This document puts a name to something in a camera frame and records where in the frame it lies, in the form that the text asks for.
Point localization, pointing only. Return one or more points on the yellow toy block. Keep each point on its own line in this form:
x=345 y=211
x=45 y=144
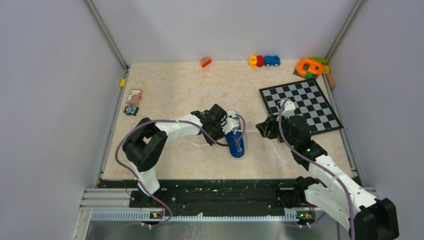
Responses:
x=252 y=61

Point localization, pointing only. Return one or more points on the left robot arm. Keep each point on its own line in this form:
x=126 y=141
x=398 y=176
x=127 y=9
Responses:
x=145 y=143

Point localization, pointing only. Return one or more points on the white cable duct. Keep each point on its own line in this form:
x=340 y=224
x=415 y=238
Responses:
x=147 y=216

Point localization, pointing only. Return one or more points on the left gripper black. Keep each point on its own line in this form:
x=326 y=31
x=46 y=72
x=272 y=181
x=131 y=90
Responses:
x=220 y=125

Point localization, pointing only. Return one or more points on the red toy block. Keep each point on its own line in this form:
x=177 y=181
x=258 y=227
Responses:
x=259 y=61

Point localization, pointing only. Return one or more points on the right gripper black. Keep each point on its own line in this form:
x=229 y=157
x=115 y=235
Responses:
x=267 y=128

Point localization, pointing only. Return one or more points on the small blue toy robot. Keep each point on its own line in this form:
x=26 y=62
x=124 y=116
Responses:
x=131 y=110

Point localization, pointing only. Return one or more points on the pink triangle puzzle card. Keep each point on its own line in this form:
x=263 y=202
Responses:
x=134 y=97

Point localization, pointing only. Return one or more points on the yellow clip on frame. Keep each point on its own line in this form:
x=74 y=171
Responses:
x=122 y=82

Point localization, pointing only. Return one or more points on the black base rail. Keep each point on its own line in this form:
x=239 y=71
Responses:
x=218 y=197

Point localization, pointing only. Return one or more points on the black white chessboard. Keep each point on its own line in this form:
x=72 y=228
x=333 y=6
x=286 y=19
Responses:
x=309 y=101

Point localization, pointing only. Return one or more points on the orange lego brick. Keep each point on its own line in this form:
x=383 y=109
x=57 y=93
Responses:
x=205 y=61

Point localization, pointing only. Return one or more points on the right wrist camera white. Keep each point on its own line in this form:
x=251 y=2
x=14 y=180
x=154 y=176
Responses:
x=287 y=108

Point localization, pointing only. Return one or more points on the blue canvas sneaker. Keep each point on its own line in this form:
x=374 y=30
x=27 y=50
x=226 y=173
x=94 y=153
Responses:
x=235 y=137

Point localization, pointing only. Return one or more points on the green toy block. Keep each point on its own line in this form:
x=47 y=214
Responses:
x=322 y=60

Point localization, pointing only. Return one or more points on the wooden block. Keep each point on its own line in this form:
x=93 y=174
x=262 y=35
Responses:
x=331 y=81

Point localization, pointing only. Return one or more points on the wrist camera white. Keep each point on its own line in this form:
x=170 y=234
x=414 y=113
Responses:
x=287 y=108
x=230 y=123

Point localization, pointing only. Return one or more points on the white shoelace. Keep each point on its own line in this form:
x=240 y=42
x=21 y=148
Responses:
x=253 y=133

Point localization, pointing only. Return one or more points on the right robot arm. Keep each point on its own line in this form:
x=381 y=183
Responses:
x=362 y=214

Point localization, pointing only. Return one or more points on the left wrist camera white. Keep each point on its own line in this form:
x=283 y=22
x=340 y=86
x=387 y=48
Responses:
x=230 y=123

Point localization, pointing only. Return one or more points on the orange plastic ring toy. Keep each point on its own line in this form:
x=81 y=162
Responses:
x=308 y=67

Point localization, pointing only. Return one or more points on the blue toy car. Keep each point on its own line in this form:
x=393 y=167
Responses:
x=271 y=60

